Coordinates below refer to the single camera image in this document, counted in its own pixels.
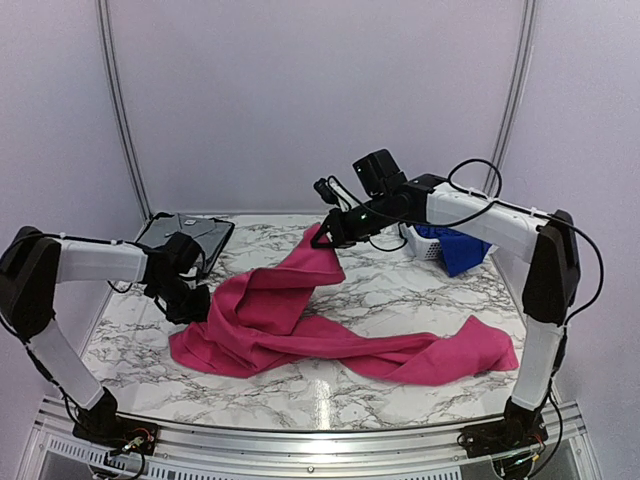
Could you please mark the right aluminium corner post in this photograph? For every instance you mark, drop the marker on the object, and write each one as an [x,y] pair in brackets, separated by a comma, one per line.
[524,50]

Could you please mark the aluminium front frame rail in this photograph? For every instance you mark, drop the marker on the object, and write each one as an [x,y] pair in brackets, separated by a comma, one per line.
[191,451]

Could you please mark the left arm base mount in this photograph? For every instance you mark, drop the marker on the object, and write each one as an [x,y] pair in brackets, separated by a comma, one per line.
[121,434]

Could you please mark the folded grey polo shirt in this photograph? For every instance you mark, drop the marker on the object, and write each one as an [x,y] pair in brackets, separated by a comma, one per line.
[210,233]

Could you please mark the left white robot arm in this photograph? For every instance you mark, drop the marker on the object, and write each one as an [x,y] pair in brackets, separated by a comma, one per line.
[36,263]

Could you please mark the blue garment in basket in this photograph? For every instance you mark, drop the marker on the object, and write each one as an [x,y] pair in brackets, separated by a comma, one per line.
[460,252]

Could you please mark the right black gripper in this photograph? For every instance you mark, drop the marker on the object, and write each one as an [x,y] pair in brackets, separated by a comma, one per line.
[343,235]

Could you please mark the white plastic laundry basket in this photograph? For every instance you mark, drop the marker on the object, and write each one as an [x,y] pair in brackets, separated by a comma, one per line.
[419,247]

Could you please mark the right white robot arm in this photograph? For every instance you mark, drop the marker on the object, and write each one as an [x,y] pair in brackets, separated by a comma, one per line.
[547,242]

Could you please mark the pink trousers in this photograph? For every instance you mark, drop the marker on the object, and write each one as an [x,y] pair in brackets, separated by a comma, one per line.
[257,323]

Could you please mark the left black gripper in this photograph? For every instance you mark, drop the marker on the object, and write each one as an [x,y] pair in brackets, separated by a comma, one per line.
[195,314]

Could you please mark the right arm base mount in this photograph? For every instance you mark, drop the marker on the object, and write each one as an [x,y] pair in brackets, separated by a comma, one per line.
[518,429]

